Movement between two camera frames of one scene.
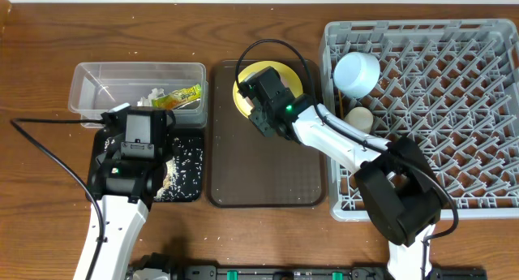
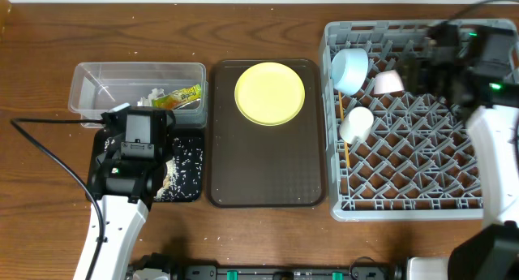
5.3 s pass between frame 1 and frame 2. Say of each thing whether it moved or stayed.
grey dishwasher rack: stayed
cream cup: stayed
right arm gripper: moved
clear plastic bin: stayed
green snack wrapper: stayed
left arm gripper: stayed
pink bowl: moved
